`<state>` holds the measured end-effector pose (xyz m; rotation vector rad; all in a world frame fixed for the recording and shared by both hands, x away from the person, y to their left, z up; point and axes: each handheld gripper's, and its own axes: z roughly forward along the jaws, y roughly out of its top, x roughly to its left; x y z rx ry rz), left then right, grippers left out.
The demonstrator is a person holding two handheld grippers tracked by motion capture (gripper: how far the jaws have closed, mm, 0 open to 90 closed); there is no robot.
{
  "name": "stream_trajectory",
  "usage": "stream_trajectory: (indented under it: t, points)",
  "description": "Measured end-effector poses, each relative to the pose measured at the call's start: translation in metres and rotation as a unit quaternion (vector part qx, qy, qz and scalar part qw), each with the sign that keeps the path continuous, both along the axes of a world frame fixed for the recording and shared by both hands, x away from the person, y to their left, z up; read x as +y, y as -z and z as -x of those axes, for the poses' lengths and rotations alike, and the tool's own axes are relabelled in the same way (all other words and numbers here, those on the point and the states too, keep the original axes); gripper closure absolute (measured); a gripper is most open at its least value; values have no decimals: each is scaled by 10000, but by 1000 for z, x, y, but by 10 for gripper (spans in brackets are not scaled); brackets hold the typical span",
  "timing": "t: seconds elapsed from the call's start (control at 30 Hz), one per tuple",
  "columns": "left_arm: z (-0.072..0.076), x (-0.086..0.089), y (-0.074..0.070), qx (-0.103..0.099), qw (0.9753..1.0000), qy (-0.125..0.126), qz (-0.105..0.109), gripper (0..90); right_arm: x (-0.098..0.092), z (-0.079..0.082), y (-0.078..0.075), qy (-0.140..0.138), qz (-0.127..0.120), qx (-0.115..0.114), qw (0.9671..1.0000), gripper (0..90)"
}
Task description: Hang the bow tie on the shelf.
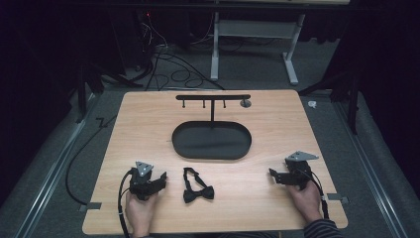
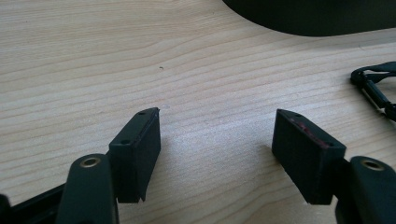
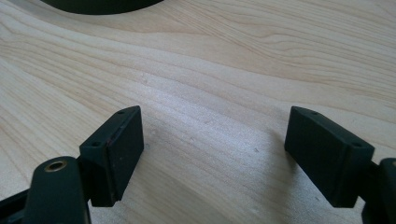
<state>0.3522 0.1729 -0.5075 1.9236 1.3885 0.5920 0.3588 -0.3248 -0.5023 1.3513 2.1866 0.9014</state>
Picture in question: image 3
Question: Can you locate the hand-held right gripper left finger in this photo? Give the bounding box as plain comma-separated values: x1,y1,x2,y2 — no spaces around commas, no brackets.
78,105,145,208

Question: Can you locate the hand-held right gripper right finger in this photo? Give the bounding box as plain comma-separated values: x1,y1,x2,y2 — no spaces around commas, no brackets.
284,105,375,209

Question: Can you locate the dark round object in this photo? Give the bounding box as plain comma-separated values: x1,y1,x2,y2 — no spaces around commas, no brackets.
39,0,165,16

